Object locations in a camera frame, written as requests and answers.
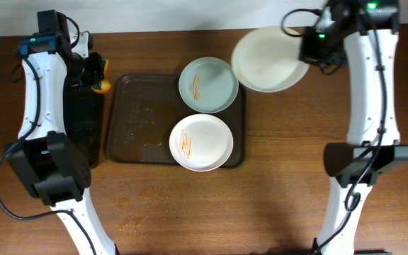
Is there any pale green plate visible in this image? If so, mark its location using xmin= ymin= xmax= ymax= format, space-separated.
xmin=178 ymin=57 xmax=239 ymax=113

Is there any white plate with sauce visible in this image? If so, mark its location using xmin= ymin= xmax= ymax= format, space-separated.
xmin=169 ymin=113 xmax=234 ymax=172

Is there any cream white plate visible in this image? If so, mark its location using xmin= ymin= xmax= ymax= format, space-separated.
xmin=231 ymin=26 xmax=310 ymax=93

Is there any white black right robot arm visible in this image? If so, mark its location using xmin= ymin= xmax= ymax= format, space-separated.
xmin=299 ymin=1 xmax=408 ymax=254

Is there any brown serving tray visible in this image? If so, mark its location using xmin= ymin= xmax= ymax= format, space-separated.
xmin=106 ymin=73 xmax=247 ymax=169

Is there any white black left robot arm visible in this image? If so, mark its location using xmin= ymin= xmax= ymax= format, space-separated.
xmin=3 ymin=31 xmax=118 ymax=254

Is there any green yellow scrub sponge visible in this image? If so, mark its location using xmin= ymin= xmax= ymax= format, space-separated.
xmin=91 ymin=59 xmax=111 ymax=94

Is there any black plastic tray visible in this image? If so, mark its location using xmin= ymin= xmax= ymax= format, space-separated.
xmin=63 ymin=85 xmax=105 ymax=169

